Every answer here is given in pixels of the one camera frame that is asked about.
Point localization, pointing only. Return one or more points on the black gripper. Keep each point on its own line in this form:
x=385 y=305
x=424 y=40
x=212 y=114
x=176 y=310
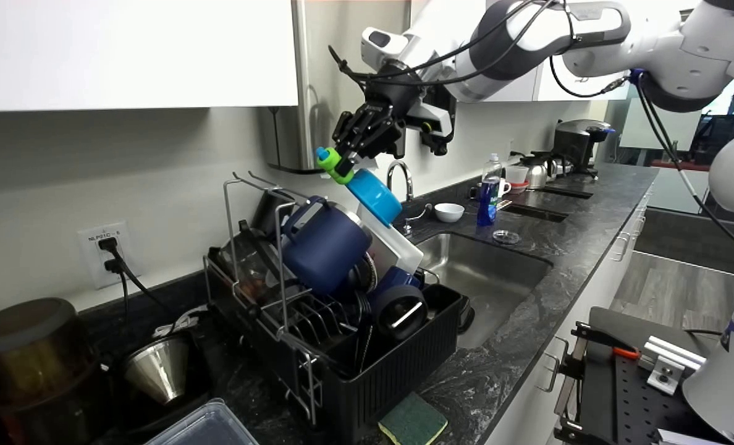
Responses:
x=389 y=101

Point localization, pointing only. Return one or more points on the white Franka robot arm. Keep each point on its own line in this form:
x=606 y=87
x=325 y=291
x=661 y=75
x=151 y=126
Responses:
x=696 y=58

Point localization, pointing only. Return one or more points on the black dish drying rack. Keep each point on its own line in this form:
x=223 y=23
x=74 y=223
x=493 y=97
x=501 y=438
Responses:
x=381 y=386

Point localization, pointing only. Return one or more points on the chrome gooseneck faucet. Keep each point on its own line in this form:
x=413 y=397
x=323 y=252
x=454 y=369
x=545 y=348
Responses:
x=409 y=189

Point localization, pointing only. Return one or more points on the stainless paper towel dispenser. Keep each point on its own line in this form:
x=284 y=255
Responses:
x=331 y=51

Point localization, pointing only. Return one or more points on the small white bowl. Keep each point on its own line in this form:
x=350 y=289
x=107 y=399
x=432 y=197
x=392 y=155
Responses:
x=448 y=211

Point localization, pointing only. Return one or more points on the clear plastic container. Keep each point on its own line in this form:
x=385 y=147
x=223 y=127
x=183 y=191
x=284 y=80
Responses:
x=404 y=248

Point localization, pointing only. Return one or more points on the large navy blue mug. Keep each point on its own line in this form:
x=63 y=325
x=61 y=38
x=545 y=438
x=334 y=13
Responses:
x=325 y=248

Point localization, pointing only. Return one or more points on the blue dish soap bottle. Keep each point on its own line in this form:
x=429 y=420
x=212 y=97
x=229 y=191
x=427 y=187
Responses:
x=488 y=211

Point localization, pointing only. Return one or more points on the round steel sink strainer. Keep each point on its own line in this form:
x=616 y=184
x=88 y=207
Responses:
x=506 y=237

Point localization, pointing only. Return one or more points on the dark mug grey rim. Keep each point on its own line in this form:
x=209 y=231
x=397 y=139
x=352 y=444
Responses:
x=398 y=310

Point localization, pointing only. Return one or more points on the stainless steel sink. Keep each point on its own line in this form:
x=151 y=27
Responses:
x=480 y=281

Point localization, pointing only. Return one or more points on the flat black mat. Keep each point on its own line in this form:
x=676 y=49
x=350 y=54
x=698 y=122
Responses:
x=538 y=211
x=565 y=191

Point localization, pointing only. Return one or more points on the black espresso machine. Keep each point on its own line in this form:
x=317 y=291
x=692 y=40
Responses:
x=583 y=149

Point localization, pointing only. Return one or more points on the thin white stick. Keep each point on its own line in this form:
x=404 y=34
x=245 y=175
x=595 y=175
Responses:
x=181 y=322

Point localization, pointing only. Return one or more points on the black power plug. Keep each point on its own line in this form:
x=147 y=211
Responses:
x=107 y=245
x=114 y=265

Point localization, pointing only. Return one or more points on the green yellow sponge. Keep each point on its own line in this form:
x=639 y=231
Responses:
x=410 y=422

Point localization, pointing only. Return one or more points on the steel cone coffee dripper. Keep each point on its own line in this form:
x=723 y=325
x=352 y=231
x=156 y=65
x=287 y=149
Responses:
x=158 y=373

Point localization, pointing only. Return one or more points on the black floor mat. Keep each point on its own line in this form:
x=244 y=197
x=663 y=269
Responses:
x=677 y=248

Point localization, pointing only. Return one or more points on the clear plastic storage box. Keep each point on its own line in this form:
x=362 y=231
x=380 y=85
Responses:
x=205 y=430

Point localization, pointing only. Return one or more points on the silver metal clamp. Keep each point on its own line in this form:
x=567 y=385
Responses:
x=671 y=362

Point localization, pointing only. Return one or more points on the grey robot mounting table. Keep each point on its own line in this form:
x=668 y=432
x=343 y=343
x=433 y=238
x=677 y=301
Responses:
x=629 y=411

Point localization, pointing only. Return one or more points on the brown metal pot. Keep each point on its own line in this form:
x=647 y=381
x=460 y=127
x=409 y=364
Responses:
x=29 y=354

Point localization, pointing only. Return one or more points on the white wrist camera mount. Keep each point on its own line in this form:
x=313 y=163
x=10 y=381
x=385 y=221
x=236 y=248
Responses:
x=440 y=126

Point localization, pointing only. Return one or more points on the white wall outlet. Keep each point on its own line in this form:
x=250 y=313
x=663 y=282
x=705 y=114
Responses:
x=90 y=269

